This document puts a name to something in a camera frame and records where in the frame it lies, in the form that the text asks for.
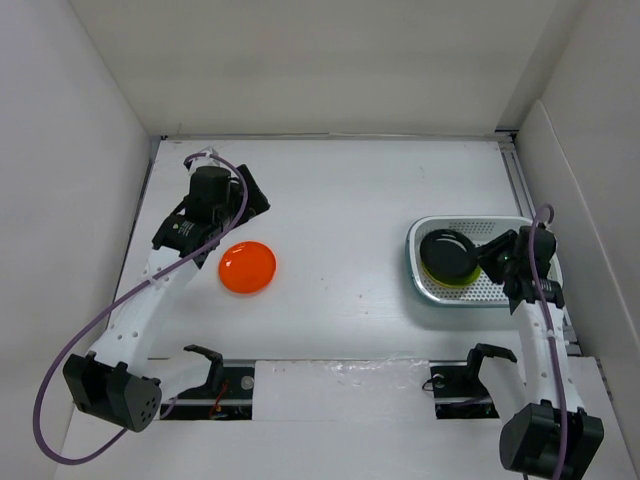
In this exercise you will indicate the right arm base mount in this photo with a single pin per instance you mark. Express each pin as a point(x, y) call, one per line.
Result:
point(456, 388)

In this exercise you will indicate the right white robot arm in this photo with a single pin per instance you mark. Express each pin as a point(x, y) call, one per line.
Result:
point(546, 430)

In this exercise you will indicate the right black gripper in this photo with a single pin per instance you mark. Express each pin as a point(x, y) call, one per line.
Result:
point(488, 250)

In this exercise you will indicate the orange plate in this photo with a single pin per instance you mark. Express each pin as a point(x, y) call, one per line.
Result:
point(247, 267)

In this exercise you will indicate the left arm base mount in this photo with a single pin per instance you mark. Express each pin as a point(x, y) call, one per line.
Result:
point(225, 395)

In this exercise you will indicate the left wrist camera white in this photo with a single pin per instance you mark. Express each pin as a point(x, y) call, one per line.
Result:
point(204, 158)

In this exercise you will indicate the green plate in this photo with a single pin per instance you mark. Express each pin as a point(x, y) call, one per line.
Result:
point(453, 282)

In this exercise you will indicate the black plate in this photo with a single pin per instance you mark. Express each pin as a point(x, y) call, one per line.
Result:
point(448, 252)

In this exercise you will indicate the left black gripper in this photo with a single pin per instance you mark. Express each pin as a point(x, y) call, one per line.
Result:
point(257, 202)

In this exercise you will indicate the white perforated plastic bin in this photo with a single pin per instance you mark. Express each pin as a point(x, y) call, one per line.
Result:
point(482, 293)

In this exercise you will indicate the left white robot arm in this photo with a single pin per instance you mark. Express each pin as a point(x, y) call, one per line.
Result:
point(115, 381)

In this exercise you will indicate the aluminium rail right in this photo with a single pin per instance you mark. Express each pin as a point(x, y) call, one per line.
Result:
point(526, 207)

